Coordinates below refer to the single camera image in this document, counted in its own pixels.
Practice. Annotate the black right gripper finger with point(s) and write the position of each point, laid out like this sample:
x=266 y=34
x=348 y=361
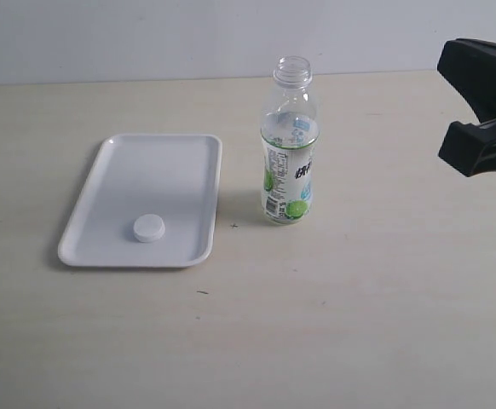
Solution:
x=470 y=148
x=469 y=65

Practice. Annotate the clear plastic bottle green label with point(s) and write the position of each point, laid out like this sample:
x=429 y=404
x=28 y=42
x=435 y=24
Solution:
x=289 y=130

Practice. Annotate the white bottle cap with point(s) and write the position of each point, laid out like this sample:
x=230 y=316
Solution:
x=148 y=228

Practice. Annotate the white rectangular tray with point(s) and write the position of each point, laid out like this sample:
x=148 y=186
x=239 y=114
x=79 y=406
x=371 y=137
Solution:
x=175 y=176

